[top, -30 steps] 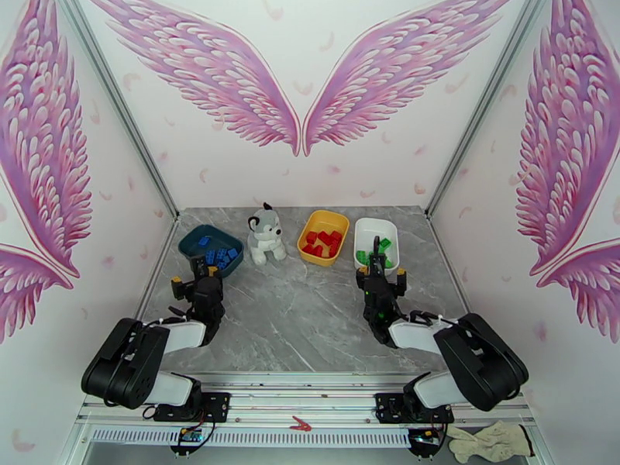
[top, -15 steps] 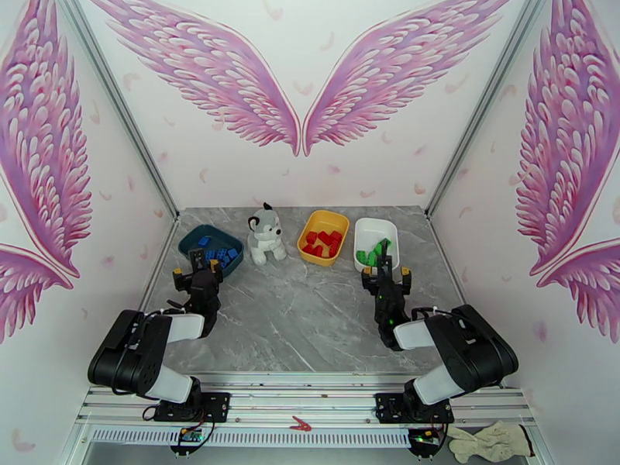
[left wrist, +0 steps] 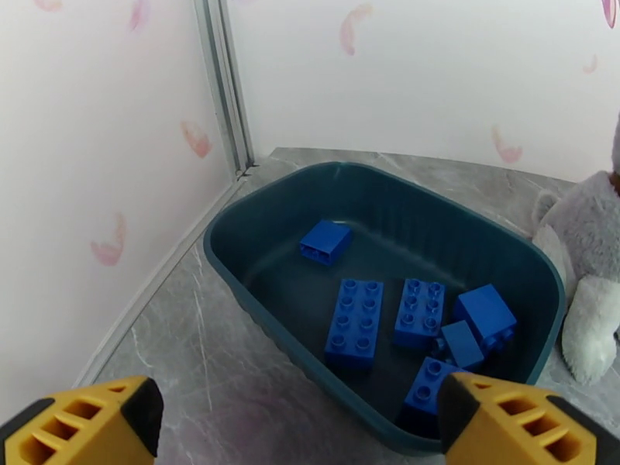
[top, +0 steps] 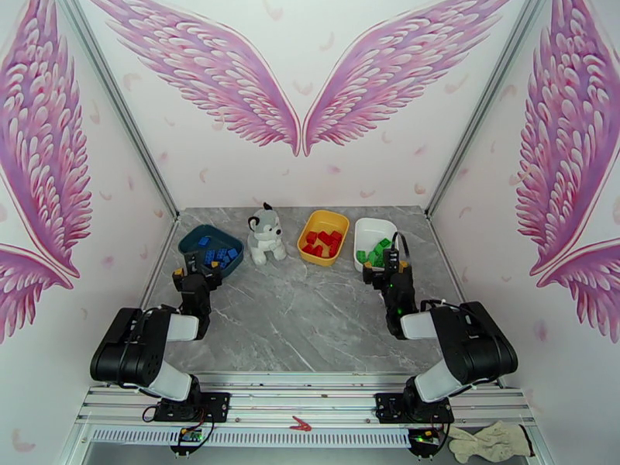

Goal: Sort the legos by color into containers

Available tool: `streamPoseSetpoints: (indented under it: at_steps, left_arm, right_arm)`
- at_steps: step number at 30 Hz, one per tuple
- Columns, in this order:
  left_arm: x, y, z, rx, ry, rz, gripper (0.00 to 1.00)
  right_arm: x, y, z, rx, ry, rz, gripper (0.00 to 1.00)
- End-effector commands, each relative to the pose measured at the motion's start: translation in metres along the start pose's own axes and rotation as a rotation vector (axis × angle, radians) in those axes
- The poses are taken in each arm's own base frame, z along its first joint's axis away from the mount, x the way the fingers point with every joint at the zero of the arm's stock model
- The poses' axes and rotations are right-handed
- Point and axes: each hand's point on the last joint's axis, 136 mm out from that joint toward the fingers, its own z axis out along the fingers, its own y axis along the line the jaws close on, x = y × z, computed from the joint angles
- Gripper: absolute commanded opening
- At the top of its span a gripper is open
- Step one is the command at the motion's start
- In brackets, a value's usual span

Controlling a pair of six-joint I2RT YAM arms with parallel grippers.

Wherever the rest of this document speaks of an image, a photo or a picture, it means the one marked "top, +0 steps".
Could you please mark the green long lego brick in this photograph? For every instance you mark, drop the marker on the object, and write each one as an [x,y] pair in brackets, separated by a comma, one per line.
[382,244]
[377,260]

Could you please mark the green small lego brick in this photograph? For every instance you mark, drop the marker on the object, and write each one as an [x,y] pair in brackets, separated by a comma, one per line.
[362,257]
[372,250]

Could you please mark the red small lego brick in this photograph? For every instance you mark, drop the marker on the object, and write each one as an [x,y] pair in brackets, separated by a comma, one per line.
[324,235]

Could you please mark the red long lego brick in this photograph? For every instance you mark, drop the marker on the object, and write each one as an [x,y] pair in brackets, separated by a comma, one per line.
[313,250]

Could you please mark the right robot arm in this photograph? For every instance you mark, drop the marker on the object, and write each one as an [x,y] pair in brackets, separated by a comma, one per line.
[416,325]

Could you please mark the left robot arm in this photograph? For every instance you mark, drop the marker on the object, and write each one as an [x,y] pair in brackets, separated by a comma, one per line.
[184,328]

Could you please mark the teal plastic bin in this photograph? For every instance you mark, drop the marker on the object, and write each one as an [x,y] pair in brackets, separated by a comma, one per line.
[193,253]

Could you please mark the white plastic bin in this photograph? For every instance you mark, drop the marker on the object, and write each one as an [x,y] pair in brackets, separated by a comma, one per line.
[373,228]

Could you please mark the grey white husky plush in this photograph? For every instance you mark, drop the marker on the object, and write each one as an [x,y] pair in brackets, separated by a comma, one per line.
[264,233]

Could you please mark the yellow plastic bin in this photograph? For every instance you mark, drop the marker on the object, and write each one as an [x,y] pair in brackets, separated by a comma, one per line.
[323,221]

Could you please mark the small circuit board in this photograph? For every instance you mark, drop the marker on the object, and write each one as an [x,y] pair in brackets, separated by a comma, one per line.
[189,437]
[426,439]

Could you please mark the red spring clip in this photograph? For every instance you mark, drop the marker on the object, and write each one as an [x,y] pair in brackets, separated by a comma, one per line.
[301,423]

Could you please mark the pale work glove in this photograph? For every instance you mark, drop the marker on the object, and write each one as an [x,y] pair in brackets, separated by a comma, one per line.
[503,437]
[465,446]

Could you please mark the aluminium table side rail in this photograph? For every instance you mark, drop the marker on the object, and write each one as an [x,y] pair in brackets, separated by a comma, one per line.
[448,260]
[160,260]

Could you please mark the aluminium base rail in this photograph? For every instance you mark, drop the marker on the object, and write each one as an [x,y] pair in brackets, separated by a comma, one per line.
[300,396]

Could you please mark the aluminium frame post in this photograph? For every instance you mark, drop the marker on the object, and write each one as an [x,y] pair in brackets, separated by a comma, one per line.
[121,115]

